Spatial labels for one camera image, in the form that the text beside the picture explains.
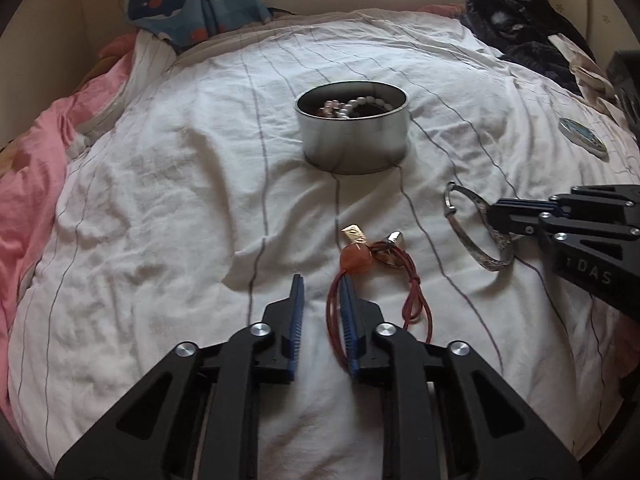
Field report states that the white striped pillow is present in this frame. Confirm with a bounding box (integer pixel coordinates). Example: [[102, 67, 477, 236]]
[[70, 30, 178, 161]]

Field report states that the cream printed cloth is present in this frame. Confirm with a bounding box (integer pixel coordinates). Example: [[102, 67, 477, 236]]
[[547, 32, 618, 111]]

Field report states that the white striped bedsheet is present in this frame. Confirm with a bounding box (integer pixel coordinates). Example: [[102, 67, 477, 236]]
[[7, 7, 640, 480]]

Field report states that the pink duvet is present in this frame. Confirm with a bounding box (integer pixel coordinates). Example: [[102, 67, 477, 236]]
[[0, 35, 138, 321]]

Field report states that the round metal tin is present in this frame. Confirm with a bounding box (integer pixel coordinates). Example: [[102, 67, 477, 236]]
[[294, 81, 412, 176]]

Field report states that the small pink cloth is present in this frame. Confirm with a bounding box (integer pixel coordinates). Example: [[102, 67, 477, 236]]
[[415, 2, 468, 18]]

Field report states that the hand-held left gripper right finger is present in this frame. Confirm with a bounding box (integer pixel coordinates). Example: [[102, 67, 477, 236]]
[[336, 276, 583, 480]]

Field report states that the round tin lid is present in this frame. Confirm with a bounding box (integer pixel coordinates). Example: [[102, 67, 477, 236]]
[[559, 117, 608, 161]]

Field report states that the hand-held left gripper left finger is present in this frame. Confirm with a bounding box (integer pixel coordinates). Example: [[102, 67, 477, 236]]
[[54, 274, 307, 480]]

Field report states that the red cord amber necklace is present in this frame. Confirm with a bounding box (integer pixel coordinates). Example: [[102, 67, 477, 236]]
[[326, 240, 435, 366]]

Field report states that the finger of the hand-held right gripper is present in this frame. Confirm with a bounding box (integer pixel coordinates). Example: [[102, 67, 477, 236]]
[[487, 207, 640, 257], [494, 185, 640, 217]]

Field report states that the whale print curtain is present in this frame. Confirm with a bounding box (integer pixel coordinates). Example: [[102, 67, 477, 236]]
[[122, 0, 271, 53]]

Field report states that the black jacket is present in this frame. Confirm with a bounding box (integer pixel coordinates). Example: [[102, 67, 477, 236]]
[[460, 0, 601, 96]]

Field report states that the white bead bracelet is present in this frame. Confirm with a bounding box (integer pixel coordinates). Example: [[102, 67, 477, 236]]
[[340, 91, 390, 118]]

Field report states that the silver bangle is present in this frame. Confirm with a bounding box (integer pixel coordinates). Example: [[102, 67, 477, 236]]
[[442, 181, 516, 272]]

